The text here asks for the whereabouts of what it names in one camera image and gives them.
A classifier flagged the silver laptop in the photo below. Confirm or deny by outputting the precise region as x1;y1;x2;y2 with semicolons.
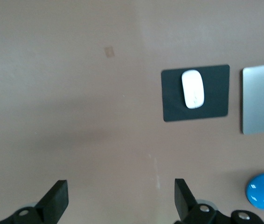
240;62;264;135

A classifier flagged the blue desk lamp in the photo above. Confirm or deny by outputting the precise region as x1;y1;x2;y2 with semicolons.
245;173;264;211

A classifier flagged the black mouse pad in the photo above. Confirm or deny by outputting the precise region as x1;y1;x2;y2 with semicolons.
160;64;230;123

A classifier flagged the brown tape patch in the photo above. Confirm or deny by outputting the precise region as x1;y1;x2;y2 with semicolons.
104;46;115;57

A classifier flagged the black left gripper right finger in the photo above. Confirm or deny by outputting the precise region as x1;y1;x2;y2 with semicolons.
174;178;219;224

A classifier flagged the white computer mouse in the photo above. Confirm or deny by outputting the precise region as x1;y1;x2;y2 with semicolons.
181;70;205;109

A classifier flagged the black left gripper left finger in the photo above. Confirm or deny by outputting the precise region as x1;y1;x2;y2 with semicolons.
3;179;69;224

